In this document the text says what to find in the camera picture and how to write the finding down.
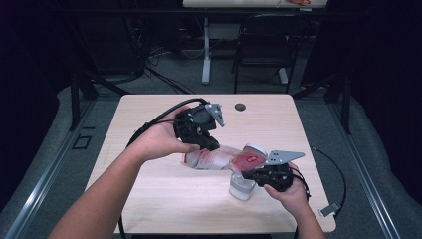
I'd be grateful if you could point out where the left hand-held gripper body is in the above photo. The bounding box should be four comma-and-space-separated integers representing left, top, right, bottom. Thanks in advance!
173, 102, 227, 144

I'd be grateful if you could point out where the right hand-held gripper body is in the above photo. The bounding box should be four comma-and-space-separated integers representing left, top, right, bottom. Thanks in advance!
256, 149, 307, 193

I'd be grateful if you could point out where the red and white refill pouch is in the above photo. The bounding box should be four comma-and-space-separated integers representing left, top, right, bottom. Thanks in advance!
181, 144, 269, 175

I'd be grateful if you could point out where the white lidded container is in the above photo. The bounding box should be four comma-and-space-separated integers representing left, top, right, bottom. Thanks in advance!
228, 142, 269, 202

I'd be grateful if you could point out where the person's right hand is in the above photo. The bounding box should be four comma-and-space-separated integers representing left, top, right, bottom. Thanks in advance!
264, 161, 312, 217

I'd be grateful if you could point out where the person's left hand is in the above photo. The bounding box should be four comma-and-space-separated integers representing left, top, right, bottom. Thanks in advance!
126, 106, 200, 164

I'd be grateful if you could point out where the white desk leg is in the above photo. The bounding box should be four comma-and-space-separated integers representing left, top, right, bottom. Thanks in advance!
201, 17, 213, 86

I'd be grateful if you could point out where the grey under-desk box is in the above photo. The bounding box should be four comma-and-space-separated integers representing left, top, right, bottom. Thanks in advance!
208, 23, 242, 41

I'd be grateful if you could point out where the black metal stand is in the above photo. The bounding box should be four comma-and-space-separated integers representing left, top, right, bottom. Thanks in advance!
68, 66, 131, 132
292, 71, 352, 135

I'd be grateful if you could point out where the short white desk foot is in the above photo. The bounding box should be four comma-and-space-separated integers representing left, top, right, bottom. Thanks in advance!
278, 67, 290, 85

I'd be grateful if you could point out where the black folding chair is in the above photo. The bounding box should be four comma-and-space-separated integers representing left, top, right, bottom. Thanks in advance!
232, 13, 312, 95

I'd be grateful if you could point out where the light background desk top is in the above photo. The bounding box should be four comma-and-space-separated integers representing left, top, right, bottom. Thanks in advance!
182, 0, 328, 9

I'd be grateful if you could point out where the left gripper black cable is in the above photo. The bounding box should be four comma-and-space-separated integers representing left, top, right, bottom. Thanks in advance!
117, 97, 210, 239

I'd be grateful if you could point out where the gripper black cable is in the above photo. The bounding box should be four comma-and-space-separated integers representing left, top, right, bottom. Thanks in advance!
290, 146, 347, 221
117, 97, 210, 239

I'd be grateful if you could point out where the bundle of black floor cables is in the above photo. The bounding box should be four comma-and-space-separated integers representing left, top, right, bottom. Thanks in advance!
125, 19, 197, 96

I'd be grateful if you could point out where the grey cable plug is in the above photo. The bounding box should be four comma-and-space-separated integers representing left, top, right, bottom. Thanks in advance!
318, 202, 342, 218

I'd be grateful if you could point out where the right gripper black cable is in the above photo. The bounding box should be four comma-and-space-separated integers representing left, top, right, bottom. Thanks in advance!
290, 146, 347, 221

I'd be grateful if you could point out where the aluminium floor rail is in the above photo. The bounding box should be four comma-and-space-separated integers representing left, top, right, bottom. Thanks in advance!
2, 99, 98, 239
326, 99, 403, 239

